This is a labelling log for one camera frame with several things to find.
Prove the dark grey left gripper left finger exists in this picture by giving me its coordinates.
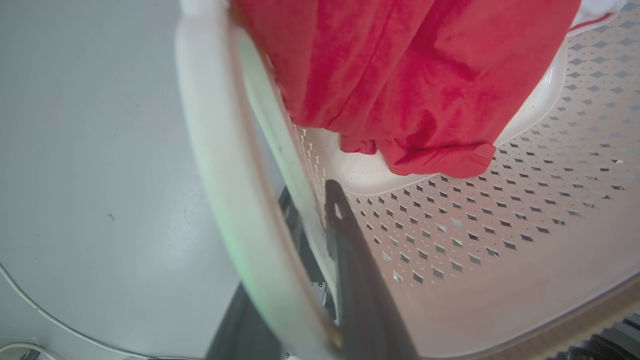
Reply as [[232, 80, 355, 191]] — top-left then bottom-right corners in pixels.
[[205, 186, 337, 360]]

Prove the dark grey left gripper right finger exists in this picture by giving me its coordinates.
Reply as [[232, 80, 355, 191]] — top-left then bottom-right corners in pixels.
[[324, 179, 419, 360]]

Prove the white perforated plastic laundry basket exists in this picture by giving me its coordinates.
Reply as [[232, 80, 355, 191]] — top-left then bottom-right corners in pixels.
[[175, 0, 640, 360]]

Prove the red cloth garment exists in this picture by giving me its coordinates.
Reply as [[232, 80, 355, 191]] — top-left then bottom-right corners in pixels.
[[232, 0, 583, 179]]

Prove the dark grey ribbed mat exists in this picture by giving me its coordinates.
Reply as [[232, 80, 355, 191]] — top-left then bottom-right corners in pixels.
[[552, 314, 640, 360]]

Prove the white garment with red stripe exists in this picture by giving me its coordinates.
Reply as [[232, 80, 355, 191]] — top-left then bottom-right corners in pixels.
[[567, 0, 628, 37]]

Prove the long thin white cable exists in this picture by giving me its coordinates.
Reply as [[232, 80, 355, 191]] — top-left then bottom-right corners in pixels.
[[0, 263, 203, 360]]

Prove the short white cable loop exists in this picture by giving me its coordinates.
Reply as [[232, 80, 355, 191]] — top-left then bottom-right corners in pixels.
[[0, 342, 60, 360]]

